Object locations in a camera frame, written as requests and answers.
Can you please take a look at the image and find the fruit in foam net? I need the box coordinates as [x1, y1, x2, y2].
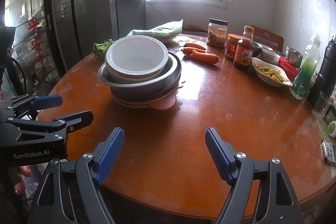
[327, 120, 336, 138]

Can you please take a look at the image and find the white ceramic bowl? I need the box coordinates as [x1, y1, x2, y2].
[259, 49, 281, 65]

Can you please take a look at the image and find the clear plastic cup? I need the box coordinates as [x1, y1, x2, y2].
[313, 91, 331, 114]

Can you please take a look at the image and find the carrot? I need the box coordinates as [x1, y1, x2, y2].
[183, 43, 206, 51]
[186, 50, 219, 64]
[182, 47, 206, 55]

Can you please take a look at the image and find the grey refrigerator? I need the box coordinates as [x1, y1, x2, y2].
[44, 0, 148, 67]

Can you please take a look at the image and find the dark steel bowl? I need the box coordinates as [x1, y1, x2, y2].
[252, 42, 263, 57]

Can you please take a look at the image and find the silver phone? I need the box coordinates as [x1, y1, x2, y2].
[322, 139, 336, 166]

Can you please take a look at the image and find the carrot middle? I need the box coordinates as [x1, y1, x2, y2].
[182, 47, 206, 55]

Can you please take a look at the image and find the red instant noodle bowl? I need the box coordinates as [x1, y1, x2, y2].
[105, 35, 169, 77]

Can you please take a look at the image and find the brown sauce bottle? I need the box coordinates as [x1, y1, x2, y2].
[234, 25, 255, 69]

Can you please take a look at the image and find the large steel bowl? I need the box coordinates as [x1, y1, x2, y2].
[97, 52, 182, 98]

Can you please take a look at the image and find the black thermos flask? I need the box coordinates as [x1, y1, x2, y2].
[307, 36, 336, 106]

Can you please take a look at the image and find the pink bear plastic plate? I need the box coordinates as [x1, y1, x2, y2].
[110, 80, 185, 110]

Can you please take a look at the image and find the green drink plastic bottle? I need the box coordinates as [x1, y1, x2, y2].
[290, 34, 321, 100]

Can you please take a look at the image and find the clear pickle jar black lid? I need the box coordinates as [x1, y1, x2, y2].
[207, 18, 228, 48]

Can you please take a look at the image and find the bagged celery bunch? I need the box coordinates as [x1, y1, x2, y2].
[92, 19, 183, 58]

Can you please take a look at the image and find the red chili sauce jar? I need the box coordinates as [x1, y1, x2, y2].
[224, 34, 243, 60]

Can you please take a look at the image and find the white dish with noodles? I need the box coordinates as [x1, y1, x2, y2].
[251, 57, 293, 87]

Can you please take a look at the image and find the wooden chair far side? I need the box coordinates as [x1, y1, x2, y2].
[182, 25, 208, 37]

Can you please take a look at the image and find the red tissue box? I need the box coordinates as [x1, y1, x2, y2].
[277, 57, 299, 82]

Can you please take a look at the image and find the carrot nearest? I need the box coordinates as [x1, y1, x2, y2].
[186, 50, 219, 64]

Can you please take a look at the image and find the carrot farthest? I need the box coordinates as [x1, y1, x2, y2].
[183, 43, 206, 51]

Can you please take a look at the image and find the steel pan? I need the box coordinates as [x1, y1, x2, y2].
[110, 75, 181, 102]

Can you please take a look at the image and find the small steel bowl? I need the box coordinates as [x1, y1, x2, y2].
[285, 46, 303, 68]

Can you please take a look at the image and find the yellow enamel bowl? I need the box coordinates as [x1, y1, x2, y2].
[106, 63, 171, 84]

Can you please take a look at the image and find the small steel cup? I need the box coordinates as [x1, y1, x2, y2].
[325, 105, 336, 124]

